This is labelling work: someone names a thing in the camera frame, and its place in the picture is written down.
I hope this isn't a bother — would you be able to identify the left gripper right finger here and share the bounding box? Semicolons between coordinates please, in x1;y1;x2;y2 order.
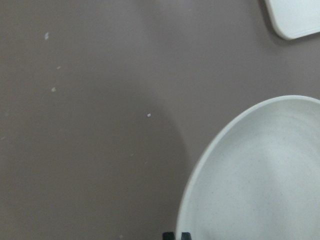
180;232;191;240

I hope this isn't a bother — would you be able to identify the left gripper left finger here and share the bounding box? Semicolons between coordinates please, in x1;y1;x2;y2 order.
162;232;175;240

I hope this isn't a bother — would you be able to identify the white round plate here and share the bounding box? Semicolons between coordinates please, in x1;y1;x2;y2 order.
175;95;320;240

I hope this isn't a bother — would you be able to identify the cream rabbit tray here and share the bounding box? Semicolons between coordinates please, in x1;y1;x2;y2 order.
265;0;320;40

